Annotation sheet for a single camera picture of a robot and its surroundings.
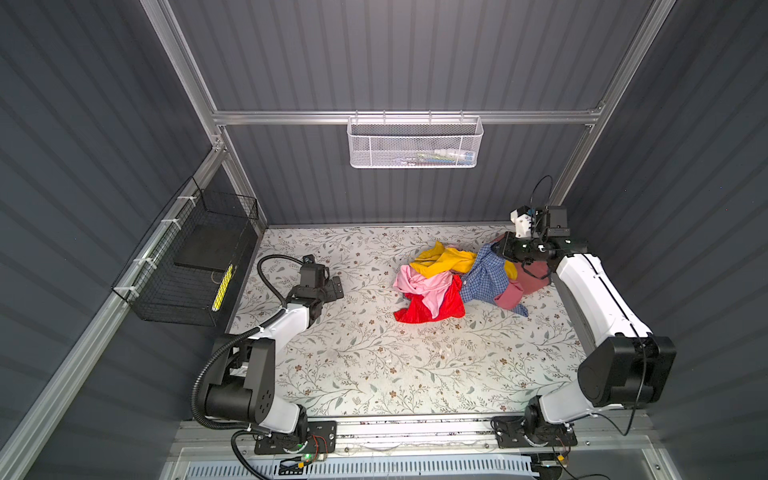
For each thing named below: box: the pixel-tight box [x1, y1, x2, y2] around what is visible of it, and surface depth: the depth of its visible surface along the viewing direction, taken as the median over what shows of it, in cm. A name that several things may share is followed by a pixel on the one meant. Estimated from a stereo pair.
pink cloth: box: [393, 264, 453, 318], surface depth 90 cm
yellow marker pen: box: [212, 264, 233, 312], surface depth 71 cm
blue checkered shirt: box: [460, 243, 529, 317], surface depth 84 cm
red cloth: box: [394, 275, 466, 324], surface depth 86 cm
